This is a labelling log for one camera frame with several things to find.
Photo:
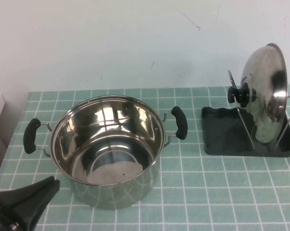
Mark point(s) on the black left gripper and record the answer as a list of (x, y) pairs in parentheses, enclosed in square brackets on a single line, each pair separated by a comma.
[(7, 225)]

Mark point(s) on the steel pot lid black knob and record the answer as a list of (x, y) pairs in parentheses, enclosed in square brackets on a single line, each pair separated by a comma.
[(263, 79)]

